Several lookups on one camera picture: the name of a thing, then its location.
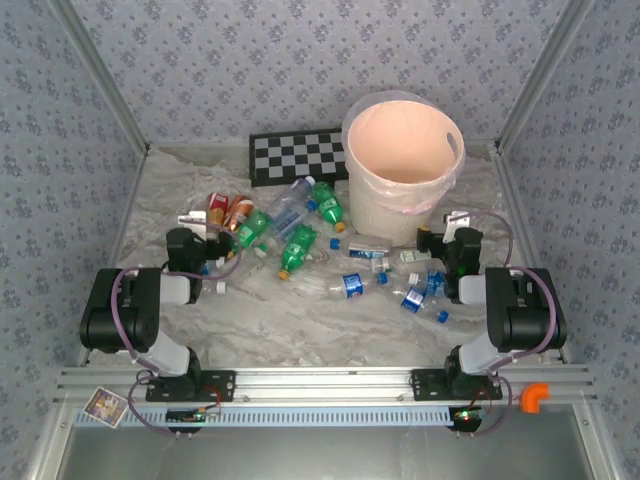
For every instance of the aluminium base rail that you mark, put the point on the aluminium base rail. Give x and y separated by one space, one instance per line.
325 382

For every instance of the green plastic bottle orange cap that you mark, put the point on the green plastic bottle orange cap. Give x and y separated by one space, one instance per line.
327 205
297 250
252 230

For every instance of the orange soda bottle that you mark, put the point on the orange soda bottle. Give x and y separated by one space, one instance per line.
239 210

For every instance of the crushed bottle blue white label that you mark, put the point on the crushed bottle blue white label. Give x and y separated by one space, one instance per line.
367 248

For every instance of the circuit board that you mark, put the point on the circuit board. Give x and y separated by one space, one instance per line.
470 415
190 415

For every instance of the left circuit board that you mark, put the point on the left circuit board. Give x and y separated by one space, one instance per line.
190 415

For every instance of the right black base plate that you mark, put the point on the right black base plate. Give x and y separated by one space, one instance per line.
425 385

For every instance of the black grey checkerboard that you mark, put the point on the black grey checkerboard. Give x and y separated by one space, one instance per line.
285 160

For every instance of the aluminium frame post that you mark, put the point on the aluminium frame post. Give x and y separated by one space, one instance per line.
542 75
102 75

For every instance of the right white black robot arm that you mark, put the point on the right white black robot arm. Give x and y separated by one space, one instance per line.
525 320

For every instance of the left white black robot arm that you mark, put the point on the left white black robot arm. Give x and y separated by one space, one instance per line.
115 320

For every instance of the right circuit board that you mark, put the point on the right circuit board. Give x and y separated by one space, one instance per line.
470 415

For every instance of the orange pipe elbow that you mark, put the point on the orange pipe elbow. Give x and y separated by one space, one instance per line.
531 400

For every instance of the large clear bottle white cap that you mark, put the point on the large clear bottle white cap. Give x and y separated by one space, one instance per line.
290 210

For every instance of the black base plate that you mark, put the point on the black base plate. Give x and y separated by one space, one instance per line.
425 385
222 385

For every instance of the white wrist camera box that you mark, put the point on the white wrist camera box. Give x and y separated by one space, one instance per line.
192 219
459 219

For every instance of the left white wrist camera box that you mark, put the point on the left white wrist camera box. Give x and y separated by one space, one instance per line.
192 219

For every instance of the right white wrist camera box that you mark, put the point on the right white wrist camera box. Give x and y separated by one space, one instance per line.
459 219

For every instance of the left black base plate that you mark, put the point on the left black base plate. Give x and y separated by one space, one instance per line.
222 385

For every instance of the colourful picture card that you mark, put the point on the colourful picture card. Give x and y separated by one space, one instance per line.
105 406

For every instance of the beige plastic bin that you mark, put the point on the beige plastic bin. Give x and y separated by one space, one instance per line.
380 220

